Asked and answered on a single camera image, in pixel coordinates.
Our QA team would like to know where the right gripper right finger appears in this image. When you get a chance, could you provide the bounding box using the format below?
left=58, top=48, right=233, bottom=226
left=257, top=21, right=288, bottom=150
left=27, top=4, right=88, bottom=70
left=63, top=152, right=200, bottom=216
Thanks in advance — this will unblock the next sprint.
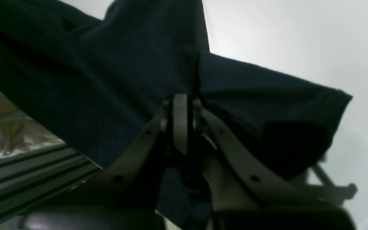
left=191, top=96, right=355, bottom=230

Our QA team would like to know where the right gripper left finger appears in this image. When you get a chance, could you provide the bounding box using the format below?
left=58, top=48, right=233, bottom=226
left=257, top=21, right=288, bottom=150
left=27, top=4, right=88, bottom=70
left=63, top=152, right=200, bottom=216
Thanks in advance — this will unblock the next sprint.
left=21, top=94, right=189, bottom=230

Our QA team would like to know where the black t-shirt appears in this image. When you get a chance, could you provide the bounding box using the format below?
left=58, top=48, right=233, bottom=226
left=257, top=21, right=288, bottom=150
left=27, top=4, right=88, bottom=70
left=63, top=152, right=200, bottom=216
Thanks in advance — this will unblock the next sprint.
left=0, top=0, right=352, bottom=230

